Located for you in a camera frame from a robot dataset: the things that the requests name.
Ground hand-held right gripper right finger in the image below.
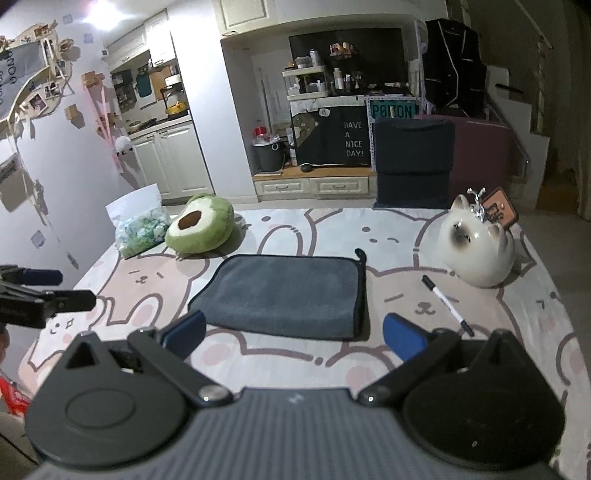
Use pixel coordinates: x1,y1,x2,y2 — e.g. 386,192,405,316
358,313,532,408

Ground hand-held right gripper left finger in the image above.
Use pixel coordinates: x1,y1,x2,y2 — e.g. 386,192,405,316
60,310,234,407

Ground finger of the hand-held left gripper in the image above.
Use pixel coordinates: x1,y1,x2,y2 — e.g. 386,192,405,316
44,289,98,313
0,265,64,287

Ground grey towel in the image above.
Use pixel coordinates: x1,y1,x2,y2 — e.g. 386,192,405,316
187,248,370,343

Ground black marker pen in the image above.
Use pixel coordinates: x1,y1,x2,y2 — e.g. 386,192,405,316
421,275,476,337

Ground red object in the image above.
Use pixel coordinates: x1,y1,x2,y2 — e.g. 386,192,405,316
0,373,29,417

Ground clear plastic bag of sweets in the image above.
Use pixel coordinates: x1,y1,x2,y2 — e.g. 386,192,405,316
105,184,174,259

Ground bear printed blanket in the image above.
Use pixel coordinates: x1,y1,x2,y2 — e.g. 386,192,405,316
18,207,578,418

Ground avocado plush toy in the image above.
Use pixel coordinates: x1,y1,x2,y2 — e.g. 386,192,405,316
165,193,248,257

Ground white ceramic cat figure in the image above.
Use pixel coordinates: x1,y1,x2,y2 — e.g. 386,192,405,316
436,194,516,289

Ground silver antler ornament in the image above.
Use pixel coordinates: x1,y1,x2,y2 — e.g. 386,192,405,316
466,187,498,227

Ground orange sign board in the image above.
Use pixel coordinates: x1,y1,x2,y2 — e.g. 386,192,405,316
482,186,520,230

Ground white kitchen cabinet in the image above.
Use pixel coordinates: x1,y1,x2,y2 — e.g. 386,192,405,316
131,124,216,200

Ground white drawer unit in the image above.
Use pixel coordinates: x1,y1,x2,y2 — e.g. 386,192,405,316
252,174,373,200

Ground dark folded floor chair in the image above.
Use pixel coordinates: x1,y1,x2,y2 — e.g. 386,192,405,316
373,117,457,210

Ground grey trash bin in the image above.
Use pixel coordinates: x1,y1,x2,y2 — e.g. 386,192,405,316
252,138,285,174

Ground maroon sofa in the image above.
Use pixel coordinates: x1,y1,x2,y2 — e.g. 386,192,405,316
416,114,530,186

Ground black curtained cabinet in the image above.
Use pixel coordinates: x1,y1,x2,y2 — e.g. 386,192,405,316
289,103,373,168

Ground yellow pot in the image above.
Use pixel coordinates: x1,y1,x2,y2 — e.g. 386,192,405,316
164,88,190,116

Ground teal sign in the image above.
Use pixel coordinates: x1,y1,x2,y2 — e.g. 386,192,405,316
366,99,419,122

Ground wooden cutting board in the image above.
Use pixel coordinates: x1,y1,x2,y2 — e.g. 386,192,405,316
150,66,174,100

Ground white storage rack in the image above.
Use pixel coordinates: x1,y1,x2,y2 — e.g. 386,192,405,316
282,64,331,100

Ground black hanging jacket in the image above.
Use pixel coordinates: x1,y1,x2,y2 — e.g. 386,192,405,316
423,18,488,117

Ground pink wall decoration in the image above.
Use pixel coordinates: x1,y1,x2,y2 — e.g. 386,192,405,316
82,73,126,174

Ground wooden wall shelf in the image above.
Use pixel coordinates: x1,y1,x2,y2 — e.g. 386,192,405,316
0,14,75,136

